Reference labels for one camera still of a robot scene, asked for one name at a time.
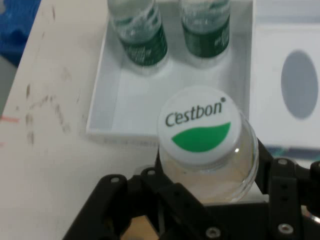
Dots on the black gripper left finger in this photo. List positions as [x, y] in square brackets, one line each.
[150, 190]

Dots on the white blue cardboard box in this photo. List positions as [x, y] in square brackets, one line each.
[275, 112]

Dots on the open white cardboard box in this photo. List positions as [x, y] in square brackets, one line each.
[135, 100]

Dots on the water bottle with green label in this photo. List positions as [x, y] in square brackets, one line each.
[207, 37]
[197, 125]
[142, 42]

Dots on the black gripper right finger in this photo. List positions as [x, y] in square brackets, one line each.
[292, 190]

